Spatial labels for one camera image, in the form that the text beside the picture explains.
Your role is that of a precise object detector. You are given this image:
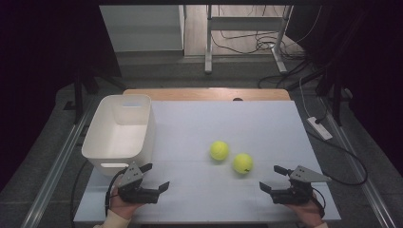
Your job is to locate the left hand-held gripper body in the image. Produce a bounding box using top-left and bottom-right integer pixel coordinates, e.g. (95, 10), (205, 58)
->
(117, 161), (162, 204)

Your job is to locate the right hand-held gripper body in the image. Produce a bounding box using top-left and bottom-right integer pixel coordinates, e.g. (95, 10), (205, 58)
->
(270, 164), (333, 205)

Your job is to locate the yellow tennis ball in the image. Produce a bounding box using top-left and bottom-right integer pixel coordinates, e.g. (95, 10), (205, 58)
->
(233, 153), (254, 175)
(209, 140), (230, 162)

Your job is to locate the white plastic bin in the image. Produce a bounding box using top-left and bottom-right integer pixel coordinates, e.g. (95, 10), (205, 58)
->
(81, 93), (157, 177)

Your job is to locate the person's left hand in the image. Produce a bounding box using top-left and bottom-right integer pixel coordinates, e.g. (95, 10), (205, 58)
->
(108, 186), (145, 220)

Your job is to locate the person's right hand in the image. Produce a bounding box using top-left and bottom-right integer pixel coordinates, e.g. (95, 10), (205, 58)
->
(284, 192), (326, 227)

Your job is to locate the white power strip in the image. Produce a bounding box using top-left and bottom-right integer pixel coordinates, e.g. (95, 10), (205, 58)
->
(306, 116), (334, 142)

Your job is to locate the black stand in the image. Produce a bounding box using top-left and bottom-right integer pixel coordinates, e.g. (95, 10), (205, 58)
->
(63, 63), (127, 125)
(316, 63), (354, 127)

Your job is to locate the white cabinet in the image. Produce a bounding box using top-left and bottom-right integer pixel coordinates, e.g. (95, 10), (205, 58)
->
(99, 4), (186, 53)

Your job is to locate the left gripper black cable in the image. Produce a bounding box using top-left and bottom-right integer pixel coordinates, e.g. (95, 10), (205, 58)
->
(105, 168), (128, 217)

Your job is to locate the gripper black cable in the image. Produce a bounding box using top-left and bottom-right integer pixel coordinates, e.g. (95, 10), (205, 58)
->
(311, 186), (327, 219)
(105, 168), (128, 217)

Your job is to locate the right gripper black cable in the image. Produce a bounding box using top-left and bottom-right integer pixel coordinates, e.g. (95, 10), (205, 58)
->
(311, 186), (327, 219)

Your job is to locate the black floor cable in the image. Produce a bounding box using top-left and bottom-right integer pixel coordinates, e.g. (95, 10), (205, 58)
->
(69, 159), (90, 228)

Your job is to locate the black power cable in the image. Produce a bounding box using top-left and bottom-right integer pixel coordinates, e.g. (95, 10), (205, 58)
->
(305, 108), (369, 187)

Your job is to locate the aluminium floor rail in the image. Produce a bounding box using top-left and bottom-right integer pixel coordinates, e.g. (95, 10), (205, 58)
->
(318, 94), (397, 228)
(20, 98), (96, 228)

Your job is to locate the white cable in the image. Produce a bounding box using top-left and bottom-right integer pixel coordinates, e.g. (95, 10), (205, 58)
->
(298, 75), (314, 119)

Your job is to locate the tangle of black cables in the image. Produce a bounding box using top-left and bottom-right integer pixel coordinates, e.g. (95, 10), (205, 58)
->
(210, 4), (322, 89)

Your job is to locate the grey metal table frame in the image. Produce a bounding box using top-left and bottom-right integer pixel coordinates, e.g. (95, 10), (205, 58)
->
(203, 4), (295, 75)

